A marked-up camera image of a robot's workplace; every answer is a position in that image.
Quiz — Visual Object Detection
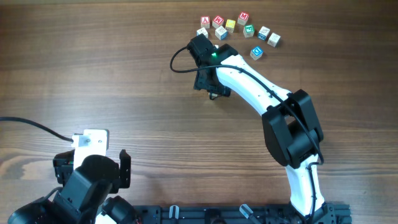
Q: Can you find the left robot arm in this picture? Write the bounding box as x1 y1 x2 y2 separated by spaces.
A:
7 149 131 223

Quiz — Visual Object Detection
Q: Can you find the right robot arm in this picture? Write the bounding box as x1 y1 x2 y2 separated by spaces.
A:
187 34 324 218

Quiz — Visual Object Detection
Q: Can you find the white block blue side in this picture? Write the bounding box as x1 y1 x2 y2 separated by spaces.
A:
196 27 208 38

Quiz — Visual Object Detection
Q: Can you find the white block centre row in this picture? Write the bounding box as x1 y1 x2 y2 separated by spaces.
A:
215 26 228 40

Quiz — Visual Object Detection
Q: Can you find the red letter A block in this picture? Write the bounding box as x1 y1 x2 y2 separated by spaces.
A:
200 16 210 29

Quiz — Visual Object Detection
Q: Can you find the red letter W block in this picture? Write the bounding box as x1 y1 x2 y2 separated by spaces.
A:
212 15 224 29

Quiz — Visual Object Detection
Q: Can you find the yellow top block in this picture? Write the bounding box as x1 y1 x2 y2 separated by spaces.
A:
225 19 236 34

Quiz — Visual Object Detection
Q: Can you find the green letter block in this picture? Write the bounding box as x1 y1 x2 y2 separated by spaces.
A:
243 24 255 38

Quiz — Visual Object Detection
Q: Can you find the blue letter D block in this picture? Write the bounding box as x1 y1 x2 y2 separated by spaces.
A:
250 46 264 60

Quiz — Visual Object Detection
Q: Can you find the red letter M block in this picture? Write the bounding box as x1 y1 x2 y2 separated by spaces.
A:
238 11 249 26

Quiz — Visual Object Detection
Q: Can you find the white block blue picture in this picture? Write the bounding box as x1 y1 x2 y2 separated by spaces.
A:
257 26 271 40

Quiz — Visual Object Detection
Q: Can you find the plain wooden block right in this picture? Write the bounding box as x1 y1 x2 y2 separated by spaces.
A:
267 32 280 47

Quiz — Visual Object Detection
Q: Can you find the right camera cable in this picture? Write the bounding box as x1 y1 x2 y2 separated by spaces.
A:
169 46 218 74

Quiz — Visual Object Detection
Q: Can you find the camera cable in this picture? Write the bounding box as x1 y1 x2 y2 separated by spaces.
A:
0 116 75 143
169 46 218 74

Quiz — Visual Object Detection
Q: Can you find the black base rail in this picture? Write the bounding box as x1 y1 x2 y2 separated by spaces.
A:
134 203 353 224

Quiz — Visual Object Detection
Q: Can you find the left camera cable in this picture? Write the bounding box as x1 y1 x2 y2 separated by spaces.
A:
0 116 75 143

